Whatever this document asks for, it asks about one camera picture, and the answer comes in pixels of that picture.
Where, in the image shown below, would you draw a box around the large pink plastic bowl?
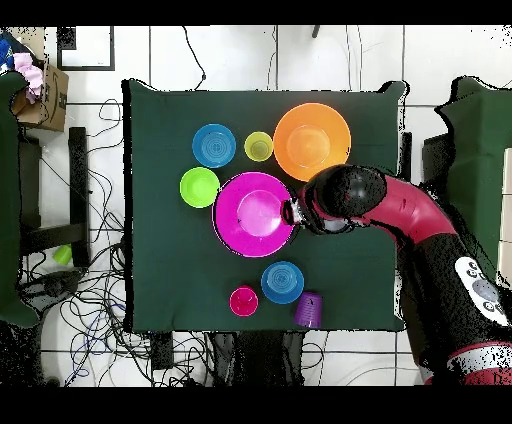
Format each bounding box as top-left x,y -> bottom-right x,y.
211,171 -> 298,258

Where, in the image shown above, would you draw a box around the blue plastic bowl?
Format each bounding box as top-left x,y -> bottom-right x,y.
260,260 -> 306,306
191,122 -> 238,169

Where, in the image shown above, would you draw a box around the small green plastic bowl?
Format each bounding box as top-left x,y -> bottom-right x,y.
178,166 -> 222,209

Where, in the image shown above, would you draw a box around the purple plastic cup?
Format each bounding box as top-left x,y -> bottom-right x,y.
293,290 -> 324,330

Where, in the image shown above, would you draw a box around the crimson pink plastic cup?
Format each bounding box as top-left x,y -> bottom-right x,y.
228,285 -> 260,318

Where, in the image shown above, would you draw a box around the yellow plastic cup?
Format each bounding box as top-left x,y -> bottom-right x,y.
243,130 -> 275,163

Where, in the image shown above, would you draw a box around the orange plastic bowl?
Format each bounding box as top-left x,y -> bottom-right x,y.
272,102 -> 353,184

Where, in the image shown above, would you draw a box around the dark green table cloth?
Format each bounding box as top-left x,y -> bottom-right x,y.
121,78 -> 409,334

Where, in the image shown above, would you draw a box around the black box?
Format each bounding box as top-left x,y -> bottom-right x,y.
422,133 -> 455,189

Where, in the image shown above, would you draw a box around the black power strip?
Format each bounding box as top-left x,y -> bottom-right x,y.
150,331 -> 174,371

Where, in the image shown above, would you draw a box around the green-clothed side table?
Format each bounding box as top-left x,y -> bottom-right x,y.
434,76 -> 512,281
0,70 -> 41,329

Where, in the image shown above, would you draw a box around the black metal stand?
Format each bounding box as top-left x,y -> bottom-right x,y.
17,126 -> 91,268

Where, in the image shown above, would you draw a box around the white boxes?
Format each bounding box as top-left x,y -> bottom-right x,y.
496,146 -> 512,287

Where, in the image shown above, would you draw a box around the green cup on floor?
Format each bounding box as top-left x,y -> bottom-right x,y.
52,244 -> 73,266

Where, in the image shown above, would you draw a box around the black base with knob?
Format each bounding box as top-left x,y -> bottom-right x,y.
19,270 -> 83,306

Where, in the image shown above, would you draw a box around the brown cardboard box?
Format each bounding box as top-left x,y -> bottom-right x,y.
10,55 -> 70,133

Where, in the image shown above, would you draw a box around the pink cloth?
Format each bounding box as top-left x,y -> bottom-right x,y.
12,52 -> 44,104

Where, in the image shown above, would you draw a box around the blue bag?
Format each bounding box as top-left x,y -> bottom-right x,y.
0,33 -> 25,73

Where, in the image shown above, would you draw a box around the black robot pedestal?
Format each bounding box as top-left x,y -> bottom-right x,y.
211,330 -> 306,387

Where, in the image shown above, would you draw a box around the black floor cable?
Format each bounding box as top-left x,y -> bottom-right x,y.
182,26 -> 208,92

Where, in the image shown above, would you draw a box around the tangle of floor cables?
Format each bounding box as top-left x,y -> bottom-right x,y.
19,98 -> 213,387

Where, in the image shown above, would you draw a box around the black square frame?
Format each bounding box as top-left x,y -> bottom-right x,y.
56,26 -> 116,72

